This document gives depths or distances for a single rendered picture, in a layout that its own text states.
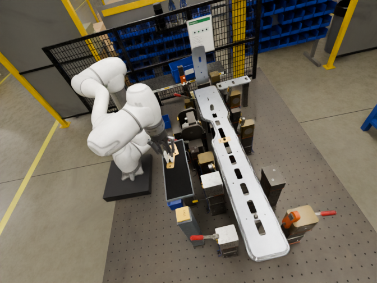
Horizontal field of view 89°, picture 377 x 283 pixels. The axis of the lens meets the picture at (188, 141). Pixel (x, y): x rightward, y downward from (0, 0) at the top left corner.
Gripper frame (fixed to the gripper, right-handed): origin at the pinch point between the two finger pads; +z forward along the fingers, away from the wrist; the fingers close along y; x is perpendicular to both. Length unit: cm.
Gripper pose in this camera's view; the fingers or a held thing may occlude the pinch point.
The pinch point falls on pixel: (168, 156)
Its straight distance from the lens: 97.8
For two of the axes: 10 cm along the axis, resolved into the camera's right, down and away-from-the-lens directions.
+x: 0.2, -7.6, 6.5
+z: 2.0, 6.4, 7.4
